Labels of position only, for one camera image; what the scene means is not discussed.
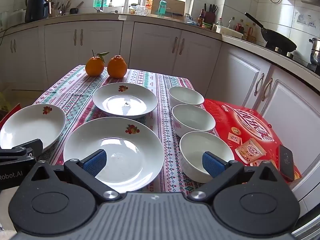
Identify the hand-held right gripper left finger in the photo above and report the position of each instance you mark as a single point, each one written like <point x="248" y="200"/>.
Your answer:
<point x="94" y="164"/>

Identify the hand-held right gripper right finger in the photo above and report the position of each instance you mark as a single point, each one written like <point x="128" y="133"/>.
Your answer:
<point x="212" y="165"/>

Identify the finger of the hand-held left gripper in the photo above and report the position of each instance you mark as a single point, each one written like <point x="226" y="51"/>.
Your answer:
<point x="27" y="146"/>

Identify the white plate with fruit print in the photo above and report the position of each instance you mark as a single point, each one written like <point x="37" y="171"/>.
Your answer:
<point x="30" y="127"/>
<point x="112" y="100"/>
<point x="125" y="140"/>

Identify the white ceramic bowl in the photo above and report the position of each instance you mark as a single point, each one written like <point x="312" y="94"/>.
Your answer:
<point x="197" y="145"/>
<point x="186" y="96"/>
<point x="193" y="120"/>

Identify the red snack gift bag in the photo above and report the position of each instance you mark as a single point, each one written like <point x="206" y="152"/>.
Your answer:
<point x="225" y="122"/>

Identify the patterned red green tablecloth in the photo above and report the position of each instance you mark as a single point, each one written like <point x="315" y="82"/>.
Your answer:
<point x="165" y="140"/>

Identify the black smartphone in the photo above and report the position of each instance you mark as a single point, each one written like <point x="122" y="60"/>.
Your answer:
<point x="286" y="160"/>

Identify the orange with green leaf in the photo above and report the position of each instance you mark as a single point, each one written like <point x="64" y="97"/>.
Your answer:
<point x="94" y="66"/>

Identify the bumpy orange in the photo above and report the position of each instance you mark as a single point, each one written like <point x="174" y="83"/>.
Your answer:
<point x="116" y="66"/>

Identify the white kitchen appliance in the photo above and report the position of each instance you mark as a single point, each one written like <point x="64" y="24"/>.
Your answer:
<point x="16" y="17"/>

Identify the white kitchen counter cabinets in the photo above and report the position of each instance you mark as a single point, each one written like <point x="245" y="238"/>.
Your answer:
<point x="155" y="45"/>

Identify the white rectangular tray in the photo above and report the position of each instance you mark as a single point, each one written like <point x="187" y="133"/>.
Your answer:
<point x="228" y="32"/>

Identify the black gas stove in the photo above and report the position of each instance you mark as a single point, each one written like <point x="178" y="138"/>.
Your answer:
<point x="301" y="61"/>

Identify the yellow oil bottle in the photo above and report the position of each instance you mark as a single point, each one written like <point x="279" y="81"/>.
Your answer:
<point x="251" y="33"/>

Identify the utensil holder with utensils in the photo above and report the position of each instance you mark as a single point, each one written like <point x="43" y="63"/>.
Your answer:
<point x="60" y="11"/>

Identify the black wok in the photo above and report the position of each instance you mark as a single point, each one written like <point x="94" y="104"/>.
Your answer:
<point x="277" y="40"/>

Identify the red label bottle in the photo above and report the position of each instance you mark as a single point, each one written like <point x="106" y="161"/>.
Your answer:
<point x="239" y="26"/>

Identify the clear plastic bottle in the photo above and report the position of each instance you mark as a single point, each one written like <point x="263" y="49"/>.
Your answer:
<point x="231" y="23"/>

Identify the dark sauce bottle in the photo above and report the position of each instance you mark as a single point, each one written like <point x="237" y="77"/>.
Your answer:
<point x="200" y="20"/>

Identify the knife block with knives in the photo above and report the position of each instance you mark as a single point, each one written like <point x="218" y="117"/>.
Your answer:
<point x="210" y="15"/>

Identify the stainless steel pot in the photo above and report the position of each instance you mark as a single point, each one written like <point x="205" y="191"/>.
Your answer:
<point x="315" y="51"/>

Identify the glass jar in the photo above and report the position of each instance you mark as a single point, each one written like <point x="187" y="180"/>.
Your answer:
<point x="132" y="10"/>

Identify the metal kitchen faucet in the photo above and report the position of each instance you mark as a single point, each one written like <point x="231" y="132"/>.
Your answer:
<point x="96" y="2"/>

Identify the glass mug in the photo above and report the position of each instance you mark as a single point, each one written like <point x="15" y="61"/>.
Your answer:
<point x="142" y="10"/>

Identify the slim white plastic bottle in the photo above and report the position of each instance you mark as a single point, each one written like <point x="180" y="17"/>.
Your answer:
<point x="126" y="5"/>

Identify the green dish soap bottle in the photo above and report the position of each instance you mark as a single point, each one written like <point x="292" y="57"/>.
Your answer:
<point x="105" y="1"/>

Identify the brown cardboard box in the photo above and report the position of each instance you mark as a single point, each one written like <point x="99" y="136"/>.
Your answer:
<point x="175" y="5"/>

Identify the teal water bottle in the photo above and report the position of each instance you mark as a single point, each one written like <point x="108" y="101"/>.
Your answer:
<point x="162" y="7"/>

